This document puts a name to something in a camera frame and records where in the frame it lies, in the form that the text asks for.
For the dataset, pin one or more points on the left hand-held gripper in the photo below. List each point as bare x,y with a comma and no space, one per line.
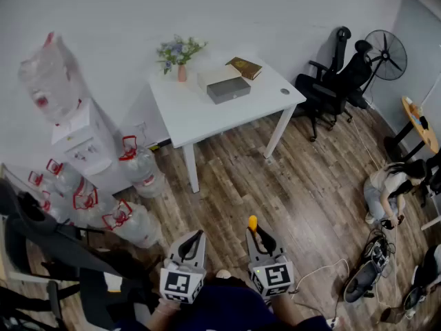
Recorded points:
177,283

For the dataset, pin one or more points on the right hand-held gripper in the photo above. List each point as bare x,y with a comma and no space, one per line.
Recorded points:
275,276

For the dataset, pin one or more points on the grey white box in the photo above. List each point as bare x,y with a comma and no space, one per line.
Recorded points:
227,86

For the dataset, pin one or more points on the person's right forearm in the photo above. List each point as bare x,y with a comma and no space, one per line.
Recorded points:
286,309

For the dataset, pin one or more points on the person's left forearm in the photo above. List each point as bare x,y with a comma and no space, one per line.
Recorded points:
165,312

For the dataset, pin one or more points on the brown cardboard box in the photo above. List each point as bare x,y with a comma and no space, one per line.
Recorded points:
391,314

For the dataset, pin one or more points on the person's beige shoe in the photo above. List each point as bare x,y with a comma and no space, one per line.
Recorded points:
223,273

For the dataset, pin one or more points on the pile of clear water jugs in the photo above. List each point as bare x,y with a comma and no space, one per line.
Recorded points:
138,226

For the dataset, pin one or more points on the person's navy shirt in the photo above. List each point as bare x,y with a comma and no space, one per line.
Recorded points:
224,309

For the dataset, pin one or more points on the white table leg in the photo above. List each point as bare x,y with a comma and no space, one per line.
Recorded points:
191,167
279,129

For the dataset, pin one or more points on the white power strip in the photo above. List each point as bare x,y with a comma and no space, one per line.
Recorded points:
332,321

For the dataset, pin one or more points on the dark grey chair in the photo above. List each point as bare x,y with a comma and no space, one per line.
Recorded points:
51,240

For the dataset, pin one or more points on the white water dispenser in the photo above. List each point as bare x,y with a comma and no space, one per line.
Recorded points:
89,140

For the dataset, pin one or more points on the black office chair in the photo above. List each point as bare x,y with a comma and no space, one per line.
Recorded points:
358,71
320,88

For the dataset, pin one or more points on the pink vase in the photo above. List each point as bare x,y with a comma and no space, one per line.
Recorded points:
182,73

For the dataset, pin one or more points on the brown hardcover book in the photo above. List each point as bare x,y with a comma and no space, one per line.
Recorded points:
244,67

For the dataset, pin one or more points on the round wooden side table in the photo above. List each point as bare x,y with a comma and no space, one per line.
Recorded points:
425,136

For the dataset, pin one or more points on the white and blue flower bouquet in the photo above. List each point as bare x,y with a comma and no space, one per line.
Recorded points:
179,52

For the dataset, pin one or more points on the black phone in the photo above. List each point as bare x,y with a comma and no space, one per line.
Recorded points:
423,122

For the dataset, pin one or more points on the clear plastic bag of bottles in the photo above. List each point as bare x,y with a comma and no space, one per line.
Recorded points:
51,78

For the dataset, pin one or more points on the black standing fan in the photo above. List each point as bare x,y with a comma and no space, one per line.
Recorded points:
387,55

